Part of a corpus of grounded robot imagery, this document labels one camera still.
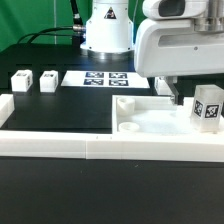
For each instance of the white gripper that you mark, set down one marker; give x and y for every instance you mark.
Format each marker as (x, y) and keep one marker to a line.
(180, 37)

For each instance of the white square tabletop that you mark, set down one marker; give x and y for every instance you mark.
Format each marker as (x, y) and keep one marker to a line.
(151, 115)

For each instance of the white sheet with AprilTags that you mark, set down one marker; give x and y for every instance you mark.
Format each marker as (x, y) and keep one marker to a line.
(104, 79)

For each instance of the white U-shaped obstacle wall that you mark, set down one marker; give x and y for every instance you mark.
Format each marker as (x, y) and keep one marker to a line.
(204, 147)

